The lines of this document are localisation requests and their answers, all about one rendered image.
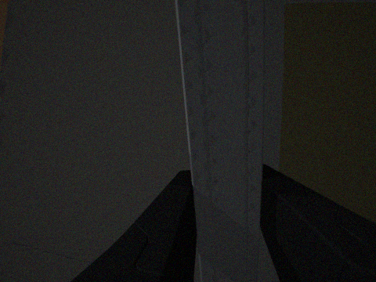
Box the grey rectangular picture frame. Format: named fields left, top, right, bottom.
left=175, top=0, right=376, bottom=282

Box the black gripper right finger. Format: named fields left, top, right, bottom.
left=260, top=164, right=376, bottom=282

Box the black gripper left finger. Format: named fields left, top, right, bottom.
left=71, top=170, right=197, bottom=282

